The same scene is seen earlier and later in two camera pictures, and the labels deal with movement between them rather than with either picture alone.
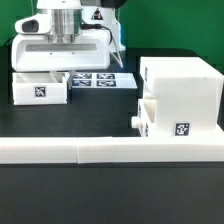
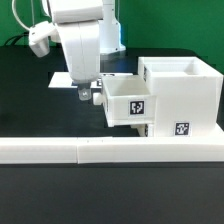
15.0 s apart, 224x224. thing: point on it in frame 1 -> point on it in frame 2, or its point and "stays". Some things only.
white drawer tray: [39, 88] -> [128, 100]
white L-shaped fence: [110, 150] stays
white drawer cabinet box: [189, 96] stays
